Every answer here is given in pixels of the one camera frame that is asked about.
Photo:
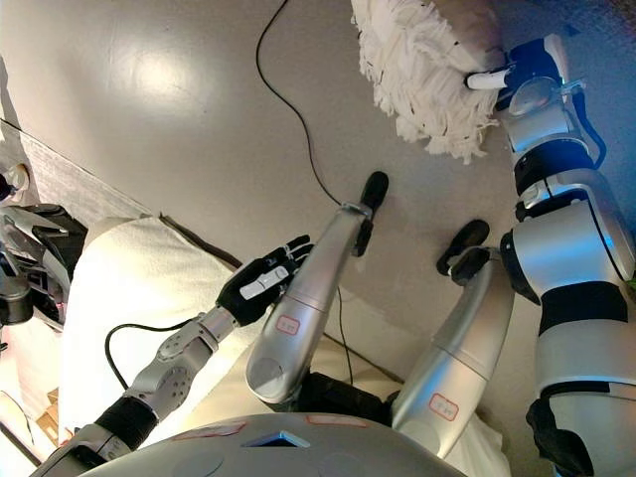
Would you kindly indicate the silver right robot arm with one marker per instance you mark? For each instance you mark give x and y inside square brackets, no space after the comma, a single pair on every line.
[561,248]

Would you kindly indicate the silver robot torso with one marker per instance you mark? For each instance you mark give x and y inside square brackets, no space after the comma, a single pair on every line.
[278,459]

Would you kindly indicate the grey rug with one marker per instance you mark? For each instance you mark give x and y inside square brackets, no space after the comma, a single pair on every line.
[64,184]

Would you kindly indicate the black robot foot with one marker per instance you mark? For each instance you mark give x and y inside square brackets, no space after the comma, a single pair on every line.
[376,189]
[467,238]

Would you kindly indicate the silver right robot leg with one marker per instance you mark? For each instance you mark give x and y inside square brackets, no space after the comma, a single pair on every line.
[457,358]

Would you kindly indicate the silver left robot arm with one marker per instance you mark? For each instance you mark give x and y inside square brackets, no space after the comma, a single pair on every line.
[169,367]

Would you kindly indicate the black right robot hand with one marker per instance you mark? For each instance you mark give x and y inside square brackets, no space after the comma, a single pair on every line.
[534,59]

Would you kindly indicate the brown cardboard box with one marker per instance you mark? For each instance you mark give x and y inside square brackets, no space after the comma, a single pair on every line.
[48,412]

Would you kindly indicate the white fringed pillow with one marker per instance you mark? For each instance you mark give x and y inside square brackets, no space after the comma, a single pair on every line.
[427,74]

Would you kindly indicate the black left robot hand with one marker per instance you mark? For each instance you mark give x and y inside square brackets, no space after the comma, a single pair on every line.
[258,288]

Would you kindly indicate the silver robot leg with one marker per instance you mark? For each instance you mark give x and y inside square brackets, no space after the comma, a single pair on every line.
[298,323]
[457,358]

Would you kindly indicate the black left robot foot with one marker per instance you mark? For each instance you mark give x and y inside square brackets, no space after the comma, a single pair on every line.
[376,189]

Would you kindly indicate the dark grey machine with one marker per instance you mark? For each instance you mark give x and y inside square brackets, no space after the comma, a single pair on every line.
[45,238]

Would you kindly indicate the silver left robot leg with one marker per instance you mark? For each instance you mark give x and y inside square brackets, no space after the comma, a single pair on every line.
[298,323]

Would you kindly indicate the white fabric cushion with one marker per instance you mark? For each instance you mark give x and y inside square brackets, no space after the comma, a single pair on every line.
[139,278]

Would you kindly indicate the black right robot foot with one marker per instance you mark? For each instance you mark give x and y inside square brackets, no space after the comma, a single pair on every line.
[467,238]

